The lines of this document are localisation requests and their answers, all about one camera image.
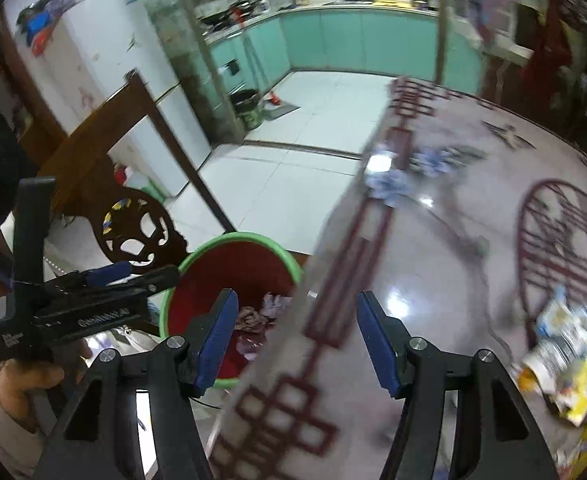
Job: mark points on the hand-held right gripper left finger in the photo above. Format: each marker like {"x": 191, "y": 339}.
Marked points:
{"x": 221, "y": 340}

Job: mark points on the black trash can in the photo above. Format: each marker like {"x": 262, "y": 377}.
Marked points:
{"x": 244, "y": 100}

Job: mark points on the white jug with red cap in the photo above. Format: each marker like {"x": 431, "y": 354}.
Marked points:
{"x": 138, "y": 185}

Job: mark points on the crumpled wrapper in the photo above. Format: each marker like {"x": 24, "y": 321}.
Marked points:
{"x": 262, "y": 312}

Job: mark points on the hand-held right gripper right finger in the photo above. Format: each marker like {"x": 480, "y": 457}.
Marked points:
{"x": 378, "y": 350}

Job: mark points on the blue hanging cloth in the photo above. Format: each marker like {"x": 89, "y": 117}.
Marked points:
{"x": 488, "y": 0}

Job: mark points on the white plastic bag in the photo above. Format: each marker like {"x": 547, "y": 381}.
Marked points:
{"x": 126, "y": 341}

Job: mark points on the blue white snack bag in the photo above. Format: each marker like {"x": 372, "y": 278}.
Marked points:
{"x": 556, "y": 340}

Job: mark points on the black wok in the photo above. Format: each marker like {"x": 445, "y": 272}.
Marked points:
{"x": 218, "y": 22}

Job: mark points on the green bucket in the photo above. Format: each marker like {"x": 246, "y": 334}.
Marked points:
{"x": 252, "y": 119}

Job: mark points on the white cloth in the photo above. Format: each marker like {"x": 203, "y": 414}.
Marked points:
{"x": 68, "y": 240}

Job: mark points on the turquoise kitchen cabinets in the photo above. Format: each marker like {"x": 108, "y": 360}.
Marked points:
{"x": 353, "y": 40}

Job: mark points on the person's left forearm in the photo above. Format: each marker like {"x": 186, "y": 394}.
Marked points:
{"x": 3, "y": 435}

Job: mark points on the glass sliding door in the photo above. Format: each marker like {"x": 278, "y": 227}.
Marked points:
{"x": 188, "y": 60}

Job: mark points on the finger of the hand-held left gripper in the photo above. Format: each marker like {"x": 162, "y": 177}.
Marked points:
{"x": 158, "y": 279}
{"x": 108, "y": 272}

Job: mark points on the carved wooden chair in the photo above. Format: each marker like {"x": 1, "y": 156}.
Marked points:
{"x": 88, "y": 150}

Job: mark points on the person's left hand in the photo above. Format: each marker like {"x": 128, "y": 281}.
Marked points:
{"x": 28, "y": 382}

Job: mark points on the blue and red items pile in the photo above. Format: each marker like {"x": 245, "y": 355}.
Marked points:
{"x": 43, "y": 22}

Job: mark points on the black frying pan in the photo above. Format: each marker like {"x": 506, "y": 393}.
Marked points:
{"x": 241, "y": 8}

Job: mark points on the white refrigerator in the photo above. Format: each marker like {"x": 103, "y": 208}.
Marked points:
{"x": 103, "y": 60}

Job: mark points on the red hanging garment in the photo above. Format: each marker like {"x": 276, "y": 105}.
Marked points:
{"x": 548, "y": 50}

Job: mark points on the grey dustpan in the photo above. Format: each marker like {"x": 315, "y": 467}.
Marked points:
{"x": 281, "y": 111}

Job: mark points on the red basin with green rim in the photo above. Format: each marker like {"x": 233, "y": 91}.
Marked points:
{"x": 208, "y": 270}

